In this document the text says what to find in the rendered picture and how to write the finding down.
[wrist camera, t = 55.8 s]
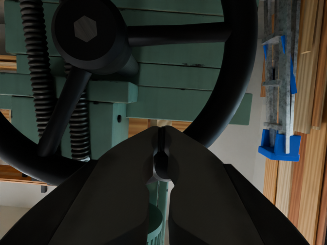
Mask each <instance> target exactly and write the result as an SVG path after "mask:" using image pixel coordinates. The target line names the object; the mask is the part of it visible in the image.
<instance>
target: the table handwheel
mask: <svg viewBox="0 0 327 245"><path fill-rule="evenodd" d="M59 1H60V2H61V3H60V4H59V6H58V7H57V9H56V11H55V13H54V15H53V19H52V24H51V33H52V39H53V43H54V45H55V47H56V49H57V51H58V52H59V54H60V55H61V56H62V57H63V58H64V59H65V60H66V61H67V62H69V63H70V64H72V67H71V70H70V72H69V74H68V77H67V79H66V82H65V84H64V87H63V89H62V92H61V94H60V96H59V99H58V101H57V104H56V106H55V109H54V111H53V113H52V115H51V117H50V119H49V121H48V124H47V126H46V128H45V130H44V132H43V134H42V136H41V139H40V141H39V143H38V144H36V143H34V142H33V141H32V140H30V139H29V138H27V137H26V136H25V135H23V134H22V133H21V132H20V131H18V130H17V129H16V128H15V127H14V126H13V125H12V124H11V123H10V122H9V121H8V120H7V119H6V118H5V116H4V115H3V114H2V113H1V111H0V159H1V160H3V161H4V162H6V163H7V164H9V165H10V166H12V167H13V168H15V169H17V170H19V171H20V172H22V173H24V174H26V175H28V176H30V177H32V178H35V179H37V180H39V181H42V182H45V183H48V184H51V185H54V186H59V185H60V184H61V183H62V182H63V181H65V180H66V179H67V178H68V177H70V176H71V175H72V174H73V173H74V172H76V171H77V170H78V169H79V168H81V167H82V166H83V165H84V164H85V163H87V162H85V161H79V160H75V159H71V158H67V157H63V156H61V155H58V154H56V153H55V152H56V150H57V148H58V145H59V143H60V141H61V138H62V136H63V134H64V132H65V129H66V127H67V125H68V122H69V120H70V118H71V115H72V113H73V111H74V109H75V107H76V105H77V103H78V101H79V99H80V97H81V95H82V93H83V91H84V89H85V87H86V85H87V83H88V81H89V79H90V77H91V75H92V73H95V74H100V75H108V74H112V73H115V72H116V73H118V74H120V75H122V76H124V77H126V78H132V77H134V76H135V75H136V74H137V73H138V70H139V65H138V63H137V61H136V60H135V58H134V57H133V55H132V54H131V53H132V47H144V46H156V45H168V44H182V43H214V42H225V43H224V53H223V60H222V64H221V68H220V72H219V76H218V79H217V82H216V84H215V87H214V89H213V91H212V93H211V95H210V97H209V99H208V101H207V103H206V104H205V106H204V108H203V109H202V111H201V112H200V113H199V115H198V116H197V117H196V118H195V119H194V121H193V122H192V123H191V124H190V125H189V126H188V127H187V128H186V129H185V130H184V131H183V133H184V134H186V135H188V136H189V137H191V138H192V139H194V140H196V141H197V142H199V143H200V144H202V145H203V146H205V147H206V148H207V149H208V148H209V147H210V146H211V145H212V144H213V143H214V142H215V140H216V139H217V138H218V137H219V136H220V135H221V133H222V132H223V131H224V129H225V128H226V127H227V125H228V124H229V122H230V121H231V119H232V118H233V116H234V114H235V113H236V111H237V109H238V107H239V105H240V103H241V101H242V99H243V97H244V94H245V92H246V89H247V87H248V84H249V81H250V78H251V75H252V72H253V67H254V62H255V56H256V49H257V40H258V13H257V3H256V0H220V1H221V5H222V9H223V15H224V22H211V23H197V24H184V25H145V26H127V25H126V23H125V21H124V19H123V17H122V15H121V13H120V11H119V9H118V8H117V7H116V5H115V4H114V3H113V2H112V1H110V0H59ZM91 72H92V73H91Z"/></svg>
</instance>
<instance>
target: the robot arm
mask: <svg viewBox="0 0 327 245"><path fill-rule="evenodd" d="M161 142H162V151H164V152H165V153H166V154H167V156H168V167H167V175H168V177H169V178H170V179H171V181H172V182H173V184H174V187H173V189H172V190H171V193H170V203H169V215H168V230H169V244H170V245H310V244H309V243H308V241H307V240H306V239H305V237H304V236H303V235H302V234H301V233H300V231H299V230H298V229H297V228H296V227H295V226H294V225H293V223H292V222H291V221H290V220H289V219H288V218H287V217H286V216H285V215H284V214H283V213H282V212H281V211H280V210H279V209H278V208H277V207H276V206H275V205H274V204H273V203H272V202H271V201H270V200H269V199H268V198H266V197H265V196H264V195H263V194H262V193H261V192H260V191H259V190H258V189H257V188H256V187H255V186H254V185H253V184H252V183H251V182H250V181H249V180H247V179H246V178H245V177H244V176H243V175H242V174H241V173H240V172H239V171H238V170H237V169H236V168H235V167H234V166H233V165H232V164H224V163H223V162H222V161H221V160H220V159H219V158H218V157H217V156H216V155H215V154H213V153H212V152H211V151H210V150H209V149H207V148H206V147H205V146H203V145H202V144H200V143H199V142H197V141H196V140H194V139H192V138H191V137H189V136H188V135H186V134H184V133H183V132H181V131H179V130H178V129H176V128H174V127H172V126H170V125H165V126H162V127H159V126H152V127H150V128H148V129H146V130H144V131H142V132H140V133H138V134H136V135H134V136H132V137H130V138H128V139H126V140H124V141H122V142H120V143H119V144H117V145H116V146H114V147H112V148H111V149H109V150H108V151H107V152H105V153H104V154H103V155H102V156H101V157H100V158H99V159H98V160H95V159H90V160H89V161H88V162H87V163H85V164H84V165H83V166H82V167H81V168H79V169H78V170H77V171H76V172H74V173H73V174H72V175H71V176H70V177H68V178H67V179H66V180H65V181H63V182H62V183H61V184H60V185H59V186H57V187H56V188H55V189H54V190H52V191H51V192H50V193H49V194H48V195H46V196H45V197H44V198H43V199H41V200H40V201H39V202H38V203H37V204H35V205H34V206H33V207H32V208H31V209H30V210H29V211H27V212H26V213H25V214H24V215H23V216H22V217H21V218H20V219H19V220H18V221H17V222H16V223H15V224H14V225H13V226H12V227H11V228H10V229H9V231H8V232H7V233H6V234H5V235H4V236H3V237H2V238H1V240H0V245H146V243H147V235H148V226H149V190H148V188H147V187H146V183H147V182H148V181H149V180H150V179H151V178H152V176H153V157H154V156H155V155H156V153H157V152H160V147H161Z"/></svg>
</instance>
